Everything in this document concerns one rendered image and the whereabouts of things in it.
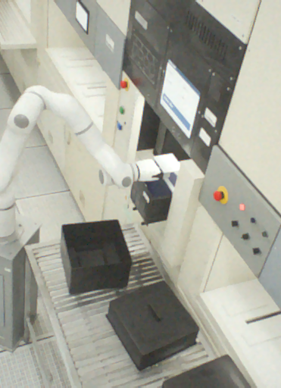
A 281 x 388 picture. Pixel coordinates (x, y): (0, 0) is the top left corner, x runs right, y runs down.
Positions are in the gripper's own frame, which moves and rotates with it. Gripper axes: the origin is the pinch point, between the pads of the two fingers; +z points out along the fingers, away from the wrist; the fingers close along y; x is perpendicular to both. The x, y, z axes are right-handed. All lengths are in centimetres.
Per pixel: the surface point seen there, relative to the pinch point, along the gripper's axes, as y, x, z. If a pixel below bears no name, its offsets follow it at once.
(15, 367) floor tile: 2, -125, -67
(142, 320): 49, -38, -28
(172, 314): 50, -38, -14
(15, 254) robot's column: -10, -49, -65
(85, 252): -1, -48, -34
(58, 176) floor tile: -149, -126, 1
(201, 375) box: 85, -23, -23
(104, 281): 22, -43, -34
